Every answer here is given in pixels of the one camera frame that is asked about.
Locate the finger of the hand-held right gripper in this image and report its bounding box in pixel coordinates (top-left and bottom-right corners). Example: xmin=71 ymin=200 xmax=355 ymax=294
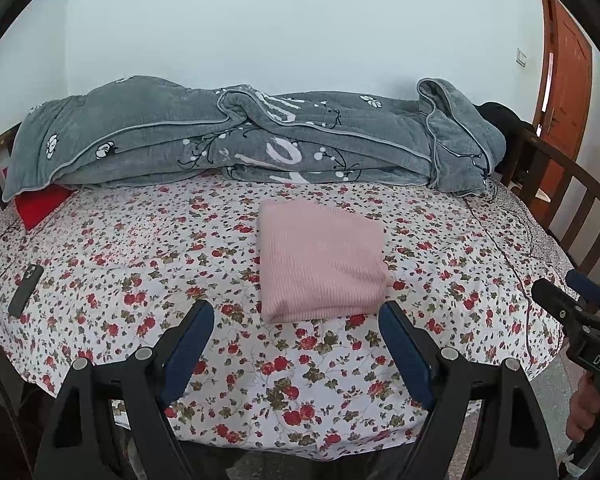
xmin=566 ymin=269 xmax=600 ymax=326
xmin=532 ymin=278 xmax=598 ymax=346

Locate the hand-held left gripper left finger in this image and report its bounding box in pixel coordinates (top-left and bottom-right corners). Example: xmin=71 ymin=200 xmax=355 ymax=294
xmin=32 ymin=300 xmax=216 ymax=480

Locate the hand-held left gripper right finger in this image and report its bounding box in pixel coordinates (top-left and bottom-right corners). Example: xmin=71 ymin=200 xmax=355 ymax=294
xmin=378 ymin=300 xmax=561 ymax=480

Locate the pink knit sweater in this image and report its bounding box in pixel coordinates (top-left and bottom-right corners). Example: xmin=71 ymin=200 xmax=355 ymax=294
xmin=256 ymin=197 xmax=393 ymax=325

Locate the person's right hand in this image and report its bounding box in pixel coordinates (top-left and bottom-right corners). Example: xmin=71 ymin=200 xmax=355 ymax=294
xmin=565 ymin=372 xmax=600 ymax=443

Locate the floral bed sheet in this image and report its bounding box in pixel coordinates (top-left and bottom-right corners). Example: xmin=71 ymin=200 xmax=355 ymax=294
xmin=0 ymin=175 xmax=576 ymax=461

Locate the wooden bed footboard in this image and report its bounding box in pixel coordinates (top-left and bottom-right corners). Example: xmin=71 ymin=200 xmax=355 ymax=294
xmin=500 ymin=122 xmax=600 ymax=286

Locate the black phone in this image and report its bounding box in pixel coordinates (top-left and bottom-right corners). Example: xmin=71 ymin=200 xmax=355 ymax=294
xmin=7 ymin=264 xmax=45 ymax=318

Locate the black cloth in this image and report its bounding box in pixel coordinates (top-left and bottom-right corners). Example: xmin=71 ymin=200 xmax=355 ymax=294
xmin=472 ymin=101 xmax=523 ymax=171

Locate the red pillow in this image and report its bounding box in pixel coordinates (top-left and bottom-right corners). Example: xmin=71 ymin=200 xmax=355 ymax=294
xmin=14 ymin=185 xmax=73 ymax=231

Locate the grey floral quilt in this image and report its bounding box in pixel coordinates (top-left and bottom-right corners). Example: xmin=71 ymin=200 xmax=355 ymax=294
xmin=2 ymin=76 xmax=506 ymax=203

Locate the orange wooden door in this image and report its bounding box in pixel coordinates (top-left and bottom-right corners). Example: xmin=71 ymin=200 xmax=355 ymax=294
xmin=532 ymin=0 xmax=593 ymax=163

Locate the thin black cable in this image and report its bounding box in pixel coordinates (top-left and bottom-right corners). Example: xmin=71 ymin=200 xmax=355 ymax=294
xmin=462 ymin=195 xmax=566 ymax=366

